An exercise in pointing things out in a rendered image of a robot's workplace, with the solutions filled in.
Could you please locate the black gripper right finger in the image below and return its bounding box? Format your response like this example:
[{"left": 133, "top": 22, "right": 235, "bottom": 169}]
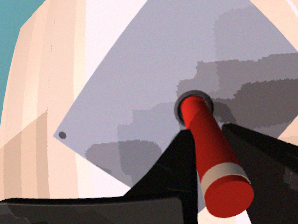
[{"left": 222, "top": 124, "right": 298, "bottom": 224}]

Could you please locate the red peg with white band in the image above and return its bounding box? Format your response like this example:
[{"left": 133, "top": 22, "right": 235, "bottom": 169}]
[{"left": 180, "top": 95, "right": 254, "bottom": 218}]

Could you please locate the grey sloped panel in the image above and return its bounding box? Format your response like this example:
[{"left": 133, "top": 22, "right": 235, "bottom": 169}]
[{"left": 53, "top": 0, "right": 298, "bottom": 188}]

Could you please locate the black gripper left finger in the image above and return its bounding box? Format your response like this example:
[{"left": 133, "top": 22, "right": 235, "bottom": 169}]
[{"left": 0, "top": 129, "right": 198, "bottom": 224}]

